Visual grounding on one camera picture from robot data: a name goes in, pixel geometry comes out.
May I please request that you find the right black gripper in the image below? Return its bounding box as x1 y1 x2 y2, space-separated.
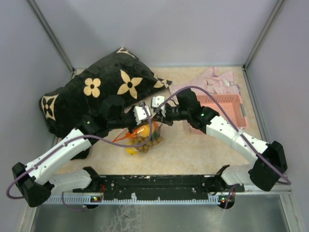
153 104 191 126

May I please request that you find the clear zip top bag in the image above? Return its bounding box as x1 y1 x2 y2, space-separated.
113 122 164 155

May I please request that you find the yellow orange fruit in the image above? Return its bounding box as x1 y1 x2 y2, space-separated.
137 123 155 138

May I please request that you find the brown longan bunch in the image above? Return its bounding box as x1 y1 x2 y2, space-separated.
128 136 164 153

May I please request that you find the yellow lemon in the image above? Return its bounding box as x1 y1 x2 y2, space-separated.
126 147 139 155

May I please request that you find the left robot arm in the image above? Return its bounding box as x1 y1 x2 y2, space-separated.
9 96 150 207

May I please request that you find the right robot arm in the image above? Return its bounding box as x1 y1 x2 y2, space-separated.
151 88 287 191

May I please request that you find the pink crumpled cloth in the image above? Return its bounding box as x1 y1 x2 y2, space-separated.
169 67 240 95

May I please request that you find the pink plastic basket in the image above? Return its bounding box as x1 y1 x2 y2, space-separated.
197 94 248 129

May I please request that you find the black floral pillow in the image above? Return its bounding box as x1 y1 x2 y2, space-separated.
39 47 173 160

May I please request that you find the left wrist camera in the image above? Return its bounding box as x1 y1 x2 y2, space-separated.
133 101 152 125

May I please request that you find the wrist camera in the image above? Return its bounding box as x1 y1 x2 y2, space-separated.
133 101 152 125
151 96 166 116

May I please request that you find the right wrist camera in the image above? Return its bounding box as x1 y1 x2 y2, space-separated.
151 96 166 116

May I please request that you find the aluminium frame post right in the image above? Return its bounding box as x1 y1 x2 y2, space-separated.
242 0 285 71

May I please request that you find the aluminium frame post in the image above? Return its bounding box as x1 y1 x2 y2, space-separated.
26 0 75 73
242 0 285 71

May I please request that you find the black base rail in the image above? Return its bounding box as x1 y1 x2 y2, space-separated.
73 174 244 207

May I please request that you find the aluminium frame post left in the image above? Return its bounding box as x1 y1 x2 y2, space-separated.
26 0 75 73

